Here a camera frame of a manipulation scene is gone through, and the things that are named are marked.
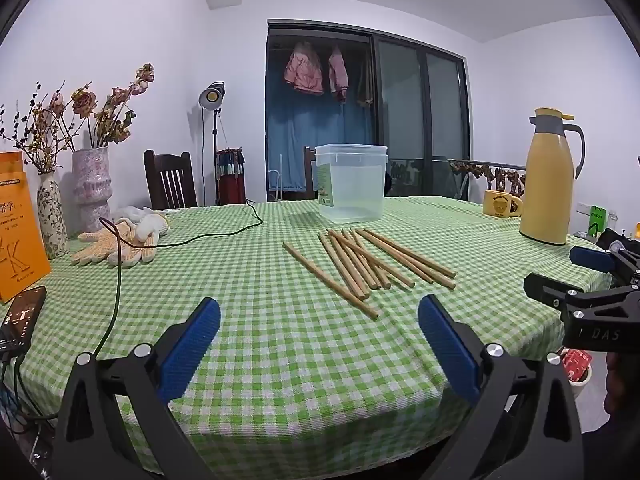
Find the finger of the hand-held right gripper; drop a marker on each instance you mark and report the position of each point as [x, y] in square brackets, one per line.
[592, 258]
[550, 287]

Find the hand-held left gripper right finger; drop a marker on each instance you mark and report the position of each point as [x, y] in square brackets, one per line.
[447, 347]

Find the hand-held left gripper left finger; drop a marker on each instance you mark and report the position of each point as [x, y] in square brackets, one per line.
[192, 342]

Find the group of wooden chopsticks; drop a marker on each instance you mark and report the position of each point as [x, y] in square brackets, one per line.
[360, 255]

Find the clear plastic container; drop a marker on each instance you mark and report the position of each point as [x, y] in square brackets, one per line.
[350, 195]

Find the red packet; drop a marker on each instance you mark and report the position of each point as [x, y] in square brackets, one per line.
[576, 362]

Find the white cup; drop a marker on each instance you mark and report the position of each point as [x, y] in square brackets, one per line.
[582, 387]

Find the yellow thermos jug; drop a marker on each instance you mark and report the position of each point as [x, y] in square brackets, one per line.
[545, 195]

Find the green checked tablecloth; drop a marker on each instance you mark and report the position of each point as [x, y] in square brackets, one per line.
[280, 360]

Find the yellow mug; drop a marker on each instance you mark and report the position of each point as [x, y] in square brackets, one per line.
[500, 205]

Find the metal drying rack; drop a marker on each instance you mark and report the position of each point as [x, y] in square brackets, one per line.
[500, 177]

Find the white work glove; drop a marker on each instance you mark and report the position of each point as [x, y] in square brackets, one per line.
[145, 225]

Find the yellow dotted work glove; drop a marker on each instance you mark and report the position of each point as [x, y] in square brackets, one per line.
[100, 247]

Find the red umbrella bin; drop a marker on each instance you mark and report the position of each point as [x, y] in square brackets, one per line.
[230, 187]

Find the dark wooden chair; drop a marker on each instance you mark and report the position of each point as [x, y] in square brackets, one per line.
[310, 175]
[170, 180]

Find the black smartphone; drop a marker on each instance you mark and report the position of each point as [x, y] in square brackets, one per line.
[20, 320]

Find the slim floral vase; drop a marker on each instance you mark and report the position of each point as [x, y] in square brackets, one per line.
[52, 220]

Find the pink speckled vase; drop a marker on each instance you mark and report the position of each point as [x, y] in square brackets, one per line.
[91, 185]

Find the orange book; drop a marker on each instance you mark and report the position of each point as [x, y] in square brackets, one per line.
[20, 240]

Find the dark sliding glass door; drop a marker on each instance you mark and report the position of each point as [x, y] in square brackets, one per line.
[400, 110]

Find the blue curtain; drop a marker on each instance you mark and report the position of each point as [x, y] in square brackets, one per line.
[300, 135]

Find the dried branch bouquet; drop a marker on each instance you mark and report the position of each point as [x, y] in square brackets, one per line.
[47, 157]

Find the studio lamp on stand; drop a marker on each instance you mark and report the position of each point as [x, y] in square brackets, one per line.
[211, 95]

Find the dried rose bouquet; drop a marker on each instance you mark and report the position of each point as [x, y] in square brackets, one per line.
[82, 102]

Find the wide pink hanging jacket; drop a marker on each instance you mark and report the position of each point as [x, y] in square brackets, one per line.
[302, 72]

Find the narrow pink hanging jacket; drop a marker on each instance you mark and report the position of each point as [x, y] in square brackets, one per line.
[337, 75]

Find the white wall socket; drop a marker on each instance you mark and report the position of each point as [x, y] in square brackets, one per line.
[581, 208]

